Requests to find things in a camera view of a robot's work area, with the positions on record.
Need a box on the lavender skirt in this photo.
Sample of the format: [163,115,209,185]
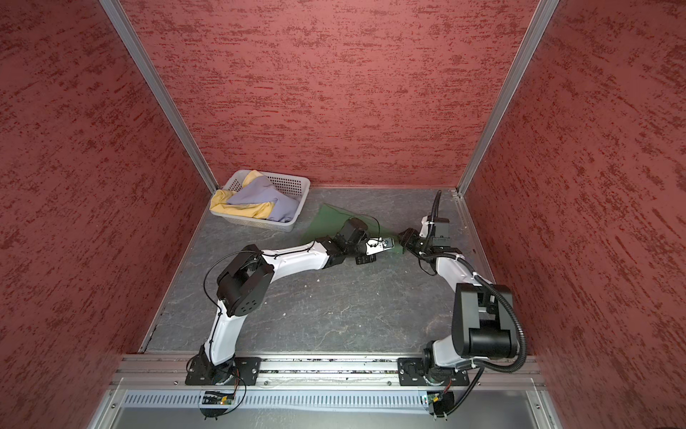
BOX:
[227,176,299,223]

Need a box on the white plastic laundry basket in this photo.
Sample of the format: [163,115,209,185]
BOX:
[209,170,311,232]

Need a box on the yellow skirt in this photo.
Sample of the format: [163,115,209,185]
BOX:
[209,170,272,220]

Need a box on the small circuit board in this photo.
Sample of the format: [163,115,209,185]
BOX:
[201,391,236,407]
[424,391,456,418]

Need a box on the right aluminium corner post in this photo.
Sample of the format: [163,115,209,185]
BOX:
[457,0,559,198]

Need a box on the left small circuit board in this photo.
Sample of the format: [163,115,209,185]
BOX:
[201,391,236,407]

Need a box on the black corrugated cable conduit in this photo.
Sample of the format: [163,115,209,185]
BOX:
[428,189,529,375]

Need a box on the right small circuit board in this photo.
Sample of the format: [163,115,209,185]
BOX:
[424,391,456,418]

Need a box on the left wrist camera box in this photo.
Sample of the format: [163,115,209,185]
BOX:
[366,237,395,256]

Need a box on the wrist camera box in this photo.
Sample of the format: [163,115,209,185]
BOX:
[366,237,395,256]
[419,216,433,239]

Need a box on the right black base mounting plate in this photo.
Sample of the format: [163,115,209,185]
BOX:
[397,357,470,387]

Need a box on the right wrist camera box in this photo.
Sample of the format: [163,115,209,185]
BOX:
[419,216,433,239]

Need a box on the aluminium front rail frame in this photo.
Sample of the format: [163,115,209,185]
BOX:
[90,353,562,428]

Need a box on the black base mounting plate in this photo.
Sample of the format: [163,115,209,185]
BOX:
[397,357,470,387]
[185,355,262,386]

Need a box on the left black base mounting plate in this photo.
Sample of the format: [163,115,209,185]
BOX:
[185,355,262,386]

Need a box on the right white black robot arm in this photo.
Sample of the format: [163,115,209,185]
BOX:
[400,216,527,384]

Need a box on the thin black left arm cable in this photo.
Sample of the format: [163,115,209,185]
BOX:
[202,211,382,360]

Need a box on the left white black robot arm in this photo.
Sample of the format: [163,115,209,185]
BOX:
[186,217,394,385]

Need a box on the aluminium corner post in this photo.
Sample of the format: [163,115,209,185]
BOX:
[457,0,559,198]
[99,0,218,193]

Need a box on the left aluminium corner post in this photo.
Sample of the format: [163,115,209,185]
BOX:
[99,0,218,193]

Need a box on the green skirt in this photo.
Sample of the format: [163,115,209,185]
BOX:
[301,203,405,255]

